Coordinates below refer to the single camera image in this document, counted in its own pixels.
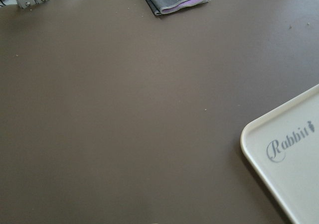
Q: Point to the cream rabbit tray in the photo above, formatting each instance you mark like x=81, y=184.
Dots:
x=283, y=148

